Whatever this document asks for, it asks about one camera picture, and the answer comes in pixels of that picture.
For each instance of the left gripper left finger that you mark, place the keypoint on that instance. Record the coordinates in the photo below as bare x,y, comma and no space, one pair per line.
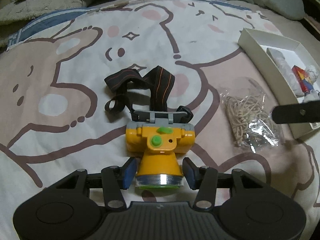
128,172

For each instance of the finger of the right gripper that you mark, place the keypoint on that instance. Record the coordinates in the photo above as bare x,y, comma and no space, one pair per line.
297,113

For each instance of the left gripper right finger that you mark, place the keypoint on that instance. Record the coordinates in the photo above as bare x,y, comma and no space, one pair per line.
191,173

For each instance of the yellow headlamp with strap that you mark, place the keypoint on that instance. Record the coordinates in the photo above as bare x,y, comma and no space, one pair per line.
158,134

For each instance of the grey cloth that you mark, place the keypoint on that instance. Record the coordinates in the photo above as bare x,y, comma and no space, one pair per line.
286,71

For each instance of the bag of rubber bands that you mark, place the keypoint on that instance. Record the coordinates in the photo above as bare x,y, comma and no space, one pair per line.
248,110

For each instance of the red blue card box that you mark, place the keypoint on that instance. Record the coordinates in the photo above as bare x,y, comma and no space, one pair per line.
303,78

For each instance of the white crumpled plastic item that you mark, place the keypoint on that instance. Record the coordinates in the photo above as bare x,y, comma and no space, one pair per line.
311,94

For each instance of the white cardboard box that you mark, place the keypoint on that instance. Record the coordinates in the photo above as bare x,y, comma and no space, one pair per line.
255,43

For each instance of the beige fleece blanket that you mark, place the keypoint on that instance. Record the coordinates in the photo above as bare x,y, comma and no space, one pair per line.
26,10

